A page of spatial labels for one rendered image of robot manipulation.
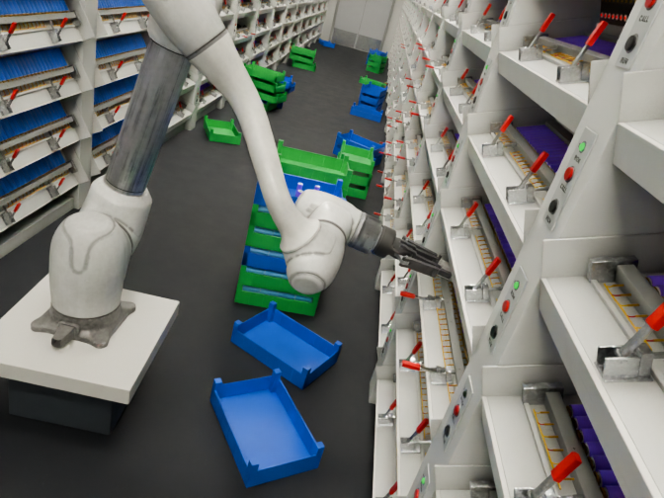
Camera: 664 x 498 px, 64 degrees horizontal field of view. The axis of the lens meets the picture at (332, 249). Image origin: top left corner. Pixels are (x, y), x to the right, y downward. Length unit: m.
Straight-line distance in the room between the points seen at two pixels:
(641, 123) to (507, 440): 0.39
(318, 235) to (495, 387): 0.51
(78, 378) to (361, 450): 0.76
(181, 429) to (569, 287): 1.11
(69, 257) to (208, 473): 0.61
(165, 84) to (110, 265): 0.43
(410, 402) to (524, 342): 0.62
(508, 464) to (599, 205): 0.32
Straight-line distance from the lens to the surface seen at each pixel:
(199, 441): 1.50
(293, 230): 1.11
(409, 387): 1.35
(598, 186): 0.66
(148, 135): 1.37
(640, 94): 0.65
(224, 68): 1.14
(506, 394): 0.79
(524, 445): 0.73
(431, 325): 1.24
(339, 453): 1.56
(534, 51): 1.14
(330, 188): 1.98
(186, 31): 1.12
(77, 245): 1.29
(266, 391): 1.65
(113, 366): 1.33
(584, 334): 0.60
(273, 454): 1.50
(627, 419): 0.51
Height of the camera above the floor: 1.13
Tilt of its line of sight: 27 degrees down
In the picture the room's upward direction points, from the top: 16 degrees clockwise
